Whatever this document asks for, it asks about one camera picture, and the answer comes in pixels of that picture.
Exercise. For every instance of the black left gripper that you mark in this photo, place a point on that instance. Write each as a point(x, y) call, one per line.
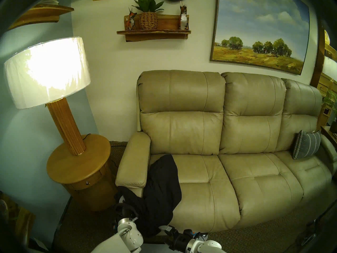
point(125, 211)

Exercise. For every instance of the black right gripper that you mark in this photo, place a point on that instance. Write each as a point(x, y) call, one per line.
point(180, 240)

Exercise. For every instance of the black hooded jacket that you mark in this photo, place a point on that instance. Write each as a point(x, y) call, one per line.
point(160, 197)

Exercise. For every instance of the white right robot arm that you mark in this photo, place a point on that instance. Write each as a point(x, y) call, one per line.
point(208, 247)

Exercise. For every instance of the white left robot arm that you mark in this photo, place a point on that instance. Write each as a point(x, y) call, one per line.
point(126, 236)

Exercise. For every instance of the beige leather three-seat sofa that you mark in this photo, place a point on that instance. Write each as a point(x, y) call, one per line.
point(181, 128)

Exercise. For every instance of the round wooden side table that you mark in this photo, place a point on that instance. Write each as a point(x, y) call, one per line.
point(76, 163)

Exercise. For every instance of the leaning yellow-brown picture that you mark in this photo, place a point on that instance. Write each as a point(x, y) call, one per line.
point(21, 218)

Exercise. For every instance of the black tripod stand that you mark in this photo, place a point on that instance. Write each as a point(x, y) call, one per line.
point(306, 230)

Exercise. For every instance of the white shade wooden table lamp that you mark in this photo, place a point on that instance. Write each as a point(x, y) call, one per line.
point(44, 70)

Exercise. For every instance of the grey striped throw pillow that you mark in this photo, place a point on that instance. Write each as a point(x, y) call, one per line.
point(306, 144)

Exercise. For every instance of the dark wooden end table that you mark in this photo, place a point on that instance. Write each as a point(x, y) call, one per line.
point(329, 135)

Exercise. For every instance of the orange fox figurine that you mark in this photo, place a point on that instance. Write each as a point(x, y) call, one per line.
point(130, 20)

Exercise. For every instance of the green plant in wicker pot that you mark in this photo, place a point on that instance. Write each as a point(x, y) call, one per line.
point(148, 22)

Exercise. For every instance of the right fox figurine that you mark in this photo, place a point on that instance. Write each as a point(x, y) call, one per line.
point(183, 20)

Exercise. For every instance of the leafy green houseplant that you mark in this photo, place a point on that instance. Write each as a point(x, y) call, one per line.
point(330, 99)

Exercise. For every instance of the curved wooden corner shelf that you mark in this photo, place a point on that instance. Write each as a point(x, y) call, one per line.
point(36, 14)

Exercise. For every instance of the framed landscape oil painting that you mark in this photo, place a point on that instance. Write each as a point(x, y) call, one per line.
point(258, 31)

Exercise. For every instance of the stack of books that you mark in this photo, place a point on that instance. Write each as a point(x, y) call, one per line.
point(50, 2)

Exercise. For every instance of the wooden shelving unit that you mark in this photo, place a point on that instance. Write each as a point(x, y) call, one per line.
point(320, 60)

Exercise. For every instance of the live-edge wooden wall shelf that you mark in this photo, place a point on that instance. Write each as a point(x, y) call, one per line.
point(155, 33)

